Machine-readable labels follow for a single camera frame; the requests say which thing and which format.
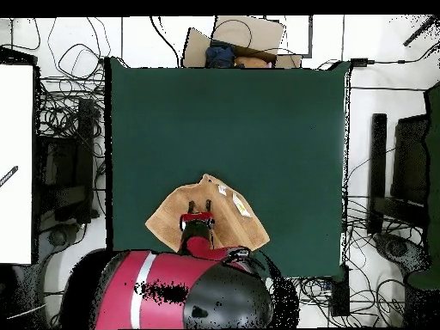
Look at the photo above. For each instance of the white board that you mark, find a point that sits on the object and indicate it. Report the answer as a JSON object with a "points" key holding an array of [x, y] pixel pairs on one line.
{"points": [[15, 154]]}

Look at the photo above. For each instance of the black rod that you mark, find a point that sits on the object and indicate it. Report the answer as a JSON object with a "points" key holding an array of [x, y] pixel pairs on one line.
{"points": [[421, 31]]}

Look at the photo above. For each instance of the dark blue garment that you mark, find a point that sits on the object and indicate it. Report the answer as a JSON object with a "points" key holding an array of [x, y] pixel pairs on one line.
{"points": [[220, 55]]}

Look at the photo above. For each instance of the black upright bar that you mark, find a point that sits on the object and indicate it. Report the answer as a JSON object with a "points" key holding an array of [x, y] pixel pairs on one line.
{"points": [[377, 165]]}

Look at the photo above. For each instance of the black power adapter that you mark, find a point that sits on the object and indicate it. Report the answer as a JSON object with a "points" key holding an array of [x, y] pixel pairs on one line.
{"points": [[361, 62]]}

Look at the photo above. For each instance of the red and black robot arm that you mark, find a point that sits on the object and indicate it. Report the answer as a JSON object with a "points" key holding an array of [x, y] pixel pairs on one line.
{"points": [[165, 288]]}

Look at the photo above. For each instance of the brown cardboard box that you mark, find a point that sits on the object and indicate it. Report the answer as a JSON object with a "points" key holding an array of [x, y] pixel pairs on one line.
{"points": [[261, 34]]}

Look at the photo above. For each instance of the dark green table cloth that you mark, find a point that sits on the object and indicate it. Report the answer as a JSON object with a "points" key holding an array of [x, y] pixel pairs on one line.
{"points": [[240, 120]]}

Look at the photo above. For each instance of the orange garment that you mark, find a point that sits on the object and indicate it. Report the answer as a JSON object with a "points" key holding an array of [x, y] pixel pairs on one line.
{"points": [[251, 62]]}

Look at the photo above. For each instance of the black marker pen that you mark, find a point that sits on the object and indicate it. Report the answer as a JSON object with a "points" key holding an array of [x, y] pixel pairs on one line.
{"points": [[8, 176]]}

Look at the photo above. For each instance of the tan terry towel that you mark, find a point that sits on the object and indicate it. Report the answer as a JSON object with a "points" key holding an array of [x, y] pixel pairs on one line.
{"points": [[233, 220]]}

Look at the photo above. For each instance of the black stand base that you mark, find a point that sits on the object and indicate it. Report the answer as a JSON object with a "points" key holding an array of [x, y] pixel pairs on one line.
{"points": [[60, 237], [398, 249]]}

